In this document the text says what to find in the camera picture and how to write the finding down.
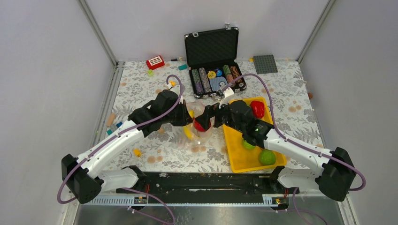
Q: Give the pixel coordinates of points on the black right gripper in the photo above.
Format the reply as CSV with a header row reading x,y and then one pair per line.
x,y
210,111

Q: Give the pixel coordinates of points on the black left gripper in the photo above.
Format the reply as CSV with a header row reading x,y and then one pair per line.
x,y
186,118

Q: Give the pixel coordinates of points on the red toy apple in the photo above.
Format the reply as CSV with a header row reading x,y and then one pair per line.
x,y
200,128

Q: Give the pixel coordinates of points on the yellow toy banana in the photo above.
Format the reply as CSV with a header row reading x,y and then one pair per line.
x,y
188,128

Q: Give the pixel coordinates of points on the clear zip top bag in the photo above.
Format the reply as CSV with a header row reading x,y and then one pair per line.
x,y
200,138

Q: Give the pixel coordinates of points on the green toy lime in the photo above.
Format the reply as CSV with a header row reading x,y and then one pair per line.
x,y
247,145
267,157

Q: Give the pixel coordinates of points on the red toy pepper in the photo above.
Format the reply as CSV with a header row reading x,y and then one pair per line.
x,y
258,109

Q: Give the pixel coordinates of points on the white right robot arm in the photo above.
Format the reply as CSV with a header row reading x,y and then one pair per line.
x,y
334,171

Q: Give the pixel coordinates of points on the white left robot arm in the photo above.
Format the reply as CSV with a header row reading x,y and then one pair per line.
x,y
85,176

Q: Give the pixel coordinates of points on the floral table mat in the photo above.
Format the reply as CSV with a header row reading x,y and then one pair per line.
x,y
160,152

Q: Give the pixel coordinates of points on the teal small block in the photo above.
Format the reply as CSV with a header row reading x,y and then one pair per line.
x,y
183,67

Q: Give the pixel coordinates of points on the light green small block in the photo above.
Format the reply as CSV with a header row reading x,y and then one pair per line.
x,y
150,73

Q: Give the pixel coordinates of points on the yellow plastic tray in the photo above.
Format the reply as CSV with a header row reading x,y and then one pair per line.
x,y
243,160

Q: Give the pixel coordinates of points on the small yellow block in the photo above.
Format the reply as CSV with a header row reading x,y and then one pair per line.
x,y
137,152

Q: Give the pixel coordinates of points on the red white toy block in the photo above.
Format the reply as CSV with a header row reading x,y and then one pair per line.
x,y
155,62

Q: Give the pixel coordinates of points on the black poker chip case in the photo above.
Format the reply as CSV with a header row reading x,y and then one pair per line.
x,y
211,59

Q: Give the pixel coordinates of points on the wooden cylinder block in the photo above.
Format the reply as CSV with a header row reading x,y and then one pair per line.
x,y
111,119

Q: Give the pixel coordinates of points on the green toy lime front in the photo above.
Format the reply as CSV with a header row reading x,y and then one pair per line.
x,y
267,157

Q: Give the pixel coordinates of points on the grey lego baseplate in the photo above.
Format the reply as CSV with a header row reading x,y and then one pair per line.
x,y
265,64

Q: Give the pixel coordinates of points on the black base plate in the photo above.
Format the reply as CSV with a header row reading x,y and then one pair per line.
x,y
203,188

